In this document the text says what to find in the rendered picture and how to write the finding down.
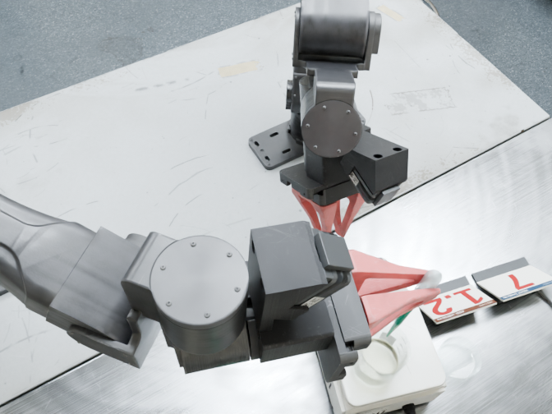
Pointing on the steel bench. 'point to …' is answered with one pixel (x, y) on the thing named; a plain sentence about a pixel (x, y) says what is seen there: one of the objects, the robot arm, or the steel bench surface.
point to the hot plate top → (419, 342)
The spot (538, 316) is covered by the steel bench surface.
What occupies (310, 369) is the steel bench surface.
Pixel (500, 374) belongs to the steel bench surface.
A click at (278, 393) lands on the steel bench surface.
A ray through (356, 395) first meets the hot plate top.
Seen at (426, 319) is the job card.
